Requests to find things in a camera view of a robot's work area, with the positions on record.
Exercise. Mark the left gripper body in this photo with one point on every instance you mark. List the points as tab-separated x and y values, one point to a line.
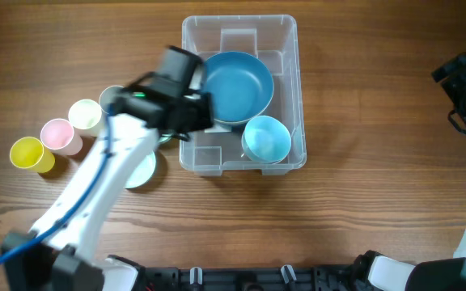
201	115

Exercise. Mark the green bowl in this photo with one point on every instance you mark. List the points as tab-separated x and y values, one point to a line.
164	139
143	172

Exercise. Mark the blue plate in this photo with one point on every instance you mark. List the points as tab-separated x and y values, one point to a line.
236	69

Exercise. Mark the light blue bowl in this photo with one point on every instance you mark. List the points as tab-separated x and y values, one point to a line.
266	139

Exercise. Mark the cream plate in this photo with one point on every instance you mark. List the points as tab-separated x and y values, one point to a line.
238	105

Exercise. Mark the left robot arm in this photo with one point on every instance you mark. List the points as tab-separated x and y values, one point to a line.
58	253

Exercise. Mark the grey cup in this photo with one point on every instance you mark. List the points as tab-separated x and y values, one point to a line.
107	97

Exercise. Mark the white label in bin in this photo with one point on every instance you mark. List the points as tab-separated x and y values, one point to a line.
219	128

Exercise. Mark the cream cup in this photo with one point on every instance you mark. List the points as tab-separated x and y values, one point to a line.
86	117

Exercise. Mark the pink cup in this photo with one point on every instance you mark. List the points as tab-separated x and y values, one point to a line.
58	136

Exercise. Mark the clear plastic storage bin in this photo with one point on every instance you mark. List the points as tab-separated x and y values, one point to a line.
273	39

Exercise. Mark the yellow cup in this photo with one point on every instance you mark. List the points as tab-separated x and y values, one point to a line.
30	154

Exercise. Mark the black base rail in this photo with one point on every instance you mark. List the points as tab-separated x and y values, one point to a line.
317	278

